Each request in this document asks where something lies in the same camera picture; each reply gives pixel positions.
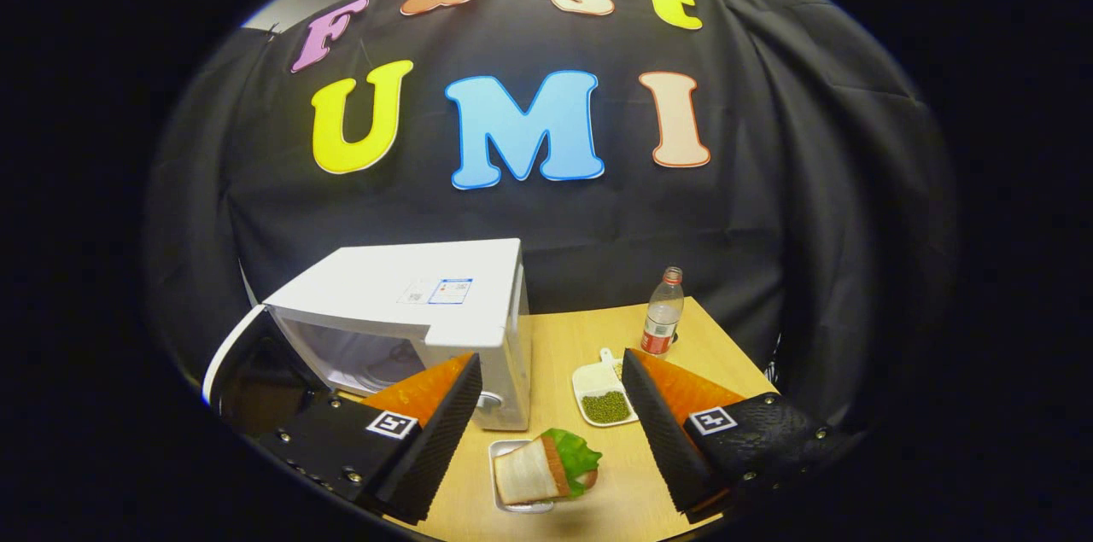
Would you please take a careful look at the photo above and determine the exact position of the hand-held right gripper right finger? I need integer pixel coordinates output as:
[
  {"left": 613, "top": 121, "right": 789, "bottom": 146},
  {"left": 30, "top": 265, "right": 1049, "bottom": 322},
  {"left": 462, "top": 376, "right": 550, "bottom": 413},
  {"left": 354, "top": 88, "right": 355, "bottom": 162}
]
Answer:
[{"left": 622, "top": 347, "right": 859, "bottom": 524}]

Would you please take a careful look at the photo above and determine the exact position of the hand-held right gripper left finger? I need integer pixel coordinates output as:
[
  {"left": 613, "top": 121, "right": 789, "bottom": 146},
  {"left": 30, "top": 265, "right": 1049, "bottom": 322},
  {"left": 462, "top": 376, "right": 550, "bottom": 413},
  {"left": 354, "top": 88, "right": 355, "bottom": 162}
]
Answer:
[{"left": 256, "top": 353, "right": 483, "bottom": 524}]

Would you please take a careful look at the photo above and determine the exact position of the small metal tray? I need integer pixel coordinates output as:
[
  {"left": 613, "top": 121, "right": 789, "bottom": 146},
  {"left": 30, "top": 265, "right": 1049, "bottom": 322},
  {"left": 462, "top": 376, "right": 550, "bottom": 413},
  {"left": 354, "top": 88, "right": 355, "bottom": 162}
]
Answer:
[{"left": 488, "top": 438, "right": 558, "bottom": 515}]

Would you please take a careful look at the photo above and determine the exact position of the lettuce sandwich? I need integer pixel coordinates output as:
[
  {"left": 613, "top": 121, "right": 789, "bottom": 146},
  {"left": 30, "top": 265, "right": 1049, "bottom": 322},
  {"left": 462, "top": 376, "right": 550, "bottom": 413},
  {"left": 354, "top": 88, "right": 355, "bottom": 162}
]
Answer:
[{"left": 494, "top": 428, "right": 604, "bottom": 507}]

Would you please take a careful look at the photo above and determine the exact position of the white microwave oven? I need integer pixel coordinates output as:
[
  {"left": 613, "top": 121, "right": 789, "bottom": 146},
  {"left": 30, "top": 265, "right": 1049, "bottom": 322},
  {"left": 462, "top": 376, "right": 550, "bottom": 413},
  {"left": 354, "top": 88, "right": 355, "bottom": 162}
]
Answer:
[{"left": 202, "top": 238, "right": 532, "bottom": 440}]

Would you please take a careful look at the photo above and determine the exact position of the white divided bean plate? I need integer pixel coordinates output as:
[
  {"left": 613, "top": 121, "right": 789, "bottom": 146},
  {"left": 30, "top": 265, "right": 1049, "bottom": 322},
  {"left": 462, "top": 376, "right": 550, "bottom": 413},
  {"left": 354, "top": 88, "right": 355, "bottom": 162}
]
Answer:
[{"left": 571, "top": 347, "right": 640, "bottom": 428}]

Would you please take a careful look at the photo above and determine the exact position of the clear plastic bottle red label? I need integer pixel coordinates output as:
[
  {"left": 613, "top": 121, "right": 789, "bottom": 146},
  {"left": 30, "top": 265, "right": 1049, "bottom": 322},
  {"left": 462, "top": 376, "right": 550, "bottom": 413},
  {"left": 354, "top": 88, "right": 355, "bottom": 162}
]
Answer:
[{"left": 640, "top": 266, "right": 686, "bottom": 356}]

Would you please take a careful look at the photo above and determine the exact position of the black backdrop cloth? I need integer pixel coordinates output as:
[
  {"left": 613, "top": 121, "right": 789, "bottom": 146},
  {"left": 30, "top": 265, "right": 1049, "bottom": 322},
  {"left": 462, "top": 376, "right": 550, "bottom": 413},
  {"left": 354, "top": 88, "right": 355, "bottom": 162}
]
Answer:
[{"left": 145, "top": 0, "right": 961, "bottom": 440}]

